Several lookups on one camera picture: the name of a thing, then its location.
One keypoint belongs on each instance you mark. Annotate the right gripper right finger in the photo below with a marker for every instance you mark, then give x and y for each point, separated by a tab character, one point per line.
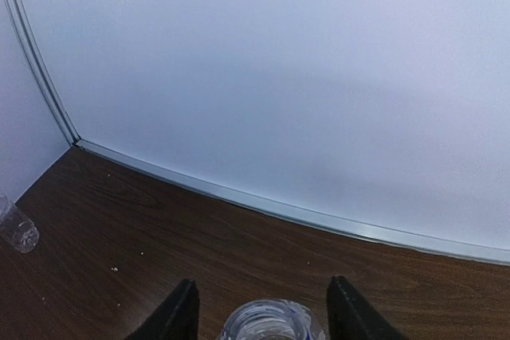
351	316

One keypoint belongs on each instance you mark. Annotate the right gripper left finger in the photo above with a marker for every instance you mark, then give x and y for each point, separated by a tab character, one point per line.
176	317

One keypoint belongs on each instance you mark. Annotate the Pepsi bottle blue label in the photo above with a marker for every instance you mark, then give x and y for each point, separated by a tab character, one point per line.
272	319

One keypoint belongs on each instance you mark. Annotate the clear bottle white cap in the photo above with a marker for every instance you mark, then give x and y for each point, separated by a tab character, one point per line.
16	228

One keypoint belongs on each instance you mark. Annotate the left aluminium frame post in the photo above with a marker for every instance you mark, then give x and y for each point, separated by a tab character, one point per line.
24	33

